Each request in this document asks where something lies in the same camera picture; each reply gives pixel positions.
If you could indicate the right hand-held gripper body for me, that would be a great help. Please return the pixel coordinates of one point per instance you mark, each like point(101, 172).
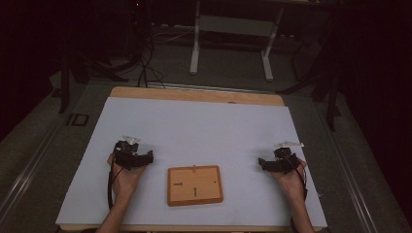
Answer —
point(283, 158)

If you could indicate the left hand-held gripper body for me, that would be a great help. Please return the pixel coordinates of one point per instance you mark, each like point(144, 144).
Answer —
point(127, 154)

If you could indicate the wooden picture frame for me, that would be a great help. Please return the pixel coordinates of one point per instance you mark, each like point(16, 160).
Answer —
point(195, 185)

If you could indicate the person's left hand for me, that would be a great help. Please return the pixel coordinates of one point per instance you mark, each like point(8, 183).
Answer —
point(124, 181)

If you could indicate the person's right hand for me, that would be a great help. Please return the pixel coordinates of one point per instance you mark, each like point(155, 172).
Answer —
point(291, 184)

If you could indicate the white table mat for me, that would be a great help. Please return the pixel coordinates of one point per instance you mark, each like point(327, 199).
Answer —
point(200, 129)

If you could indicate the wooden table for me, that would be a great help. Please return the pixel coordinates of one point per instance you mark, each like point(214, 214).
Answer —
point(194, 95)

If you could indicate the black metal stand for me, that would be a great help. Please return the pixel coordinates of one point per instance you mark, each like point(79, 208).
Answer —
point(69, 74)
point(327, 87)

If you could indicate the white metal stand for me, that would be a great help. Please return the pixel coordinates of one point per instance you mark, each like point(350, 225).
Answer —
point(233, 26)

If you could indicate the black floor bracket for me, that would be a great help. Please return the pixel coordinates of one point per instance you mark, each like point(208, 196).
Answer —
point(77, 119)

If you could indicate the metal floor rail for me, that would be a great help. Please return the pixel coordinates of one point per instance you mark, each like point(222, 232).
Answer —
point(353, 181)
point(22, 181)

